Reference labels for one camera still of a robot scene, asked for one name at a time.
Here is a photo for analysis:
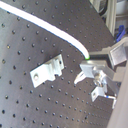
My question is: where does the white cable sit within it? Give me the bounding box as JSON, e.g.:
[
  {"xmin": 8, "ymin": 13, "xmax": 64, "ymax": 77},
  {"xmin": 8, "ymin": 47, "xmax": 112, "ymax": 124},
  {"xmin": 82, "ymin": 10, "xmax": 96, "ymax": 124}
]
[{"xmin": 0, "ymin": 0, "xmax": 91, "ymax": 61}]

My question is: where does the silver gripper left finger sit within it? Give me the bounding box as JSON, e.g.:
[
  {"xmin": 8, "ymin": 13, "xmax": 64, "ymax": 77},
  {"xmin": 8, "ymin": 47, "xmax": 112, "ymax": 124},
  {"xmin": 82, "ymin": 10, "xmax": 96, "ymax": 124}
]
[{"xmin": 74, "ymin": 60, "xmax": 119, "ymax": 101}]

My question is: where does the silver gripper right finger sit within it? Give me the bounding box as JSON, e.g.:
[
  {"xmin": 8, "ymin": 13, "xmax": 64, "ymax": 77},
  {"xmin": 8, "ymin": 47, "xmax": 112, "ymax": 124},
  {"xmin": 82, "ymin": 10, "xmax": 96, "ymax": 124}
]
[{"xmin": 90, "ymin": 37, "xmax": 128, "ymax": 67}]

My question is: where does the white cable clip bracket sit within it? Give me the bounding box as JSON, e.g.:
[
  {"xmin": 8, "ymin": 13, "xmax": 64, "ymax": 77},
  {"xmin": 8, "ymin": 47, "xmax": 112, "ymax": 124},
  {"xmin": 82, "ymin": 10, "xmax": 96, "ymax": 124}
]
[{"xmin": 30, "ymin": 54, "xmax": 64, "ymax": 87}]

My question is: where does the aluminium frame post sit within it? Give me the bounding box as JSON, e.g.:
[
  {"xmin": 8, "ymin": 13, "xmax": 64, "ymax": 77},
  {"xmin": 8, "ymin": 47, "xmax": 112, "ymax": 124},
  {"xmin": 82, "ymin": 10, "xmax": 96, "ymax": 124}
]
[{"xmin": 93, "ymin": 0, "xmax": 118, "ymax": 36}]

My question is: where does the blue object in background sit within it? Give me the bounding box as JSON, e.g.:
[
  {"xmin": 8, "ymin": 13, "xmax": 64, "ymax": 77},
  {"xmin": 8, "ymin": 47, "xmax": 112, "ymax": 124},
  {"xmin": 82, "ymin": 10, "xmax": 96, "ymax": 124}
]
[{"xmin": 116, "ymin": 25, "xmax": 125, "ymax": 42}]

